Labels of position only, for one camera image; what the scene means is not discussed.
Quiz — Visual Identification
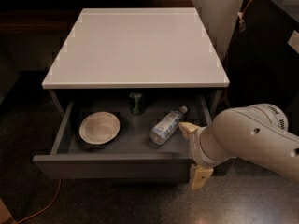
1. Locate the orange cable on cabinet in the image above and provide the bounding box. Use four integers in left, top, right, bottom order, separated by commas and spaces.
218, 0, 299, 105

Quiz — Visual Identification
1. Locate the grey top drawer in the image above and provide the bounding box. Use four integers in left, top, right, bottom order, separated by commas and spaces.
33, 92, 211, 182

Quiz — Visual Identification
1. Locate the orange floor cable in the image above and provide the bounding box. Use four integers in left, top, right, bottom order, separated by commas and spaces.
16, 179, 63, 224

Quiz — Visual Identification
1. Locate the grey drawer cabinet white top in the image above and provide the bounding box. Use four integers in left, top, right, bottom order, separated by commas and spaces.
41, 7, 231, 185

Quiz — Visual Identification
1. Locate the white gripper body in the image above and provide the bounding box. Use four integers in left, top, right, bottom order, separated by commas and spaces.
189, 125, 235, 168

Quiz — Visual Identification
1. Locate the clear plastic water bottle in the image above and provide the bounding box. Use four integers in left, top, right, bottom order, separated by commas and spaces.
149, 106, 188, 145

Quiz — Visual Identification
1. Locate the green can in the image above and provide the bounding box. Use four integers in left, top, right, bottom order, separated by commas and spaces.
129, 92, 145, 115

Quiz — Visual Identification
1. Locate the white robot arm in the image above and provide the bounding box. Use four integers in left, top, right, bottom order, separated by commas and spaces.
178, 104, 299, 190

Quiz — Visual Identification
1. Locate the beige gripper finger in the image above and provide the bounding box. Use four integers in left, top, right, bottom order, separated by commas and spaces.
189, 164, 214, 190
178, 122, 199, 139

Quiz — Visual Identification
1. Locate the dark wooden shelf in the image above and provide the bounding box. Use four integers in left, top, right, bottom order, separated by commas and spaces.
0, 0, 194, 35

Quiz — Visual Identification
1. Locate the white bowl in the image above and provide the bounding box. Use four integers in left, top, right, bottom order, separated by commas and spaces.
79, 112, 121, 145

